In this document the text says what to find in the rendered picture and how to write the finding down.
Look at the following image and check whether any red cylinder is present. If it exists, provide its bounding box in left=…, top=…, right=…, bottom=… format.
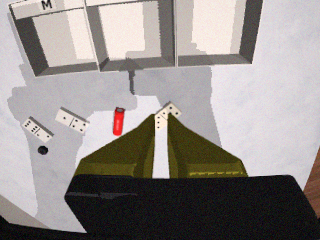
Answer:
left=113, top=108, right=124, bottom=137

